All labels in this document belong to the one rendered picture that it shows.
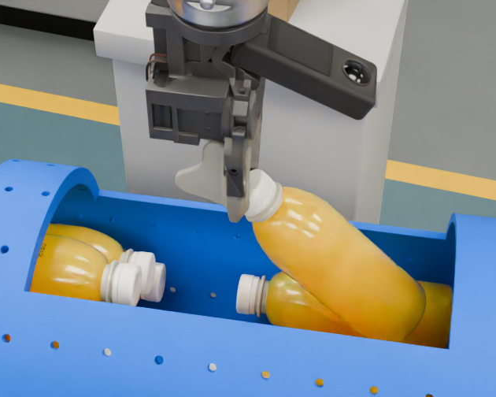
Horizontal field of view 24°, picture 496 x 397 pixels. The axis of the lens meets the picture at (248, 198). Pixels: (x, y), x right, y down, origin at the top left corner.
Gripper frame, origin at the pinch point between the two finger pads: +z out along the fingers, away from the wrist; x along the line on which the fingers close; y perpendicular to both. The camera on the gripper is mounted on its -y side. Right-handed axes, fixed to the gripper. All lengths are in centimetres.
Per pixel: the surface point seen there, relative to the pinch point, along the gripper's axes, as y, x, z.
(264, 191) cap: -1.6, 0.9, -1.2
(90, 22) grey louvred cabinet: 67, -157, 118
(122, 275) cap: 10.0, 6.0, 6.1
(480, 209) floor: -34, -114, 124
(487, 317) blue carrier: -20.5, 9.3, 0.7
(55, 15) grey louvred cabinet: 76, -156, 116
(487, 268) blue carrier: -20.3, 4.8, 0.2
